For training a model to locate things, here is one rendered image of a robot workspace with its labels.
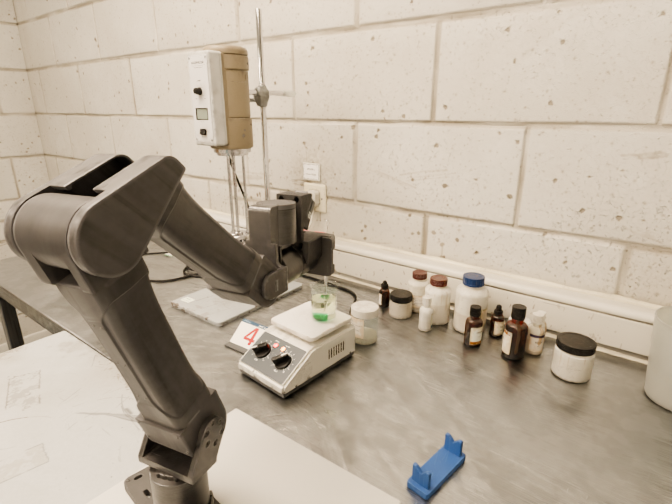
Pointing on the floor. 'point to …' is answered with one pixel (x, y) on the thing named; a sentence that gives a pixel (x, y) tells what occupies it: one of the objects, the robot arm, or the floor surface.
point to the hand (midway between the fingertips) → (326, 242)
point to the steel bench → (416, 400)
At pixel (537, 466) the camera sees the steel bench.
